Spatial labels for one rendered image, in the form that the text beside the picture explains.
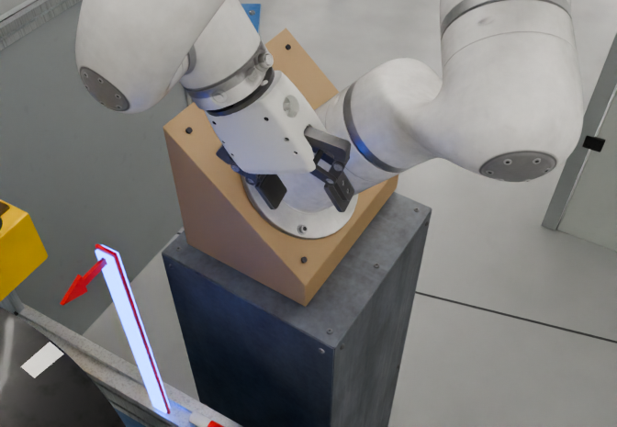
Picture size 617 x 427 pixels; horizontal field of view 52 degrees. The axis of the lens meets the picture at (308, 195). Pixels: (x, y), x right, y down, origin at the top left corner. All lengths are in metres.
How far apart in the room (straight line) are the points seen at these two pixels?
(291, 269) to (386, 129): 0.26
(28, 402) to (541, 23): 0.54
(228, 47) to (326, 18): 2.75
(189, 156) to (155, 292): 1.32
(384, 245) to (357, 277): 0.07
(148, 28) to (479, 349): 1.68
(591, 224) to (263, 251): 1.62
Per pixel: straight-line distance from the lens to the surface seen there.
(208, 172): 0.82
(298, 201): 0.83
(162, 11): 0.44
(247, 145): 0.63
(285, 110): 0.60
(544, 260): 2.26
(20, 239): 0.89
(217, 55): 0.56
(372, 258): 0.94
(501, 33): 0.58
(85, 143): 1.68
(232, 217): 0.84
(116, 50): 0.47
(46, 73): 1.53
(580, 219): 2.31
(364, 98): 0.69
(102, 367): 0.96
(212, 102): 0.58
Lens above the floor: 1.66
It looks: 46 degrees down
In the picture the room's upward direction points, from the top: straight up
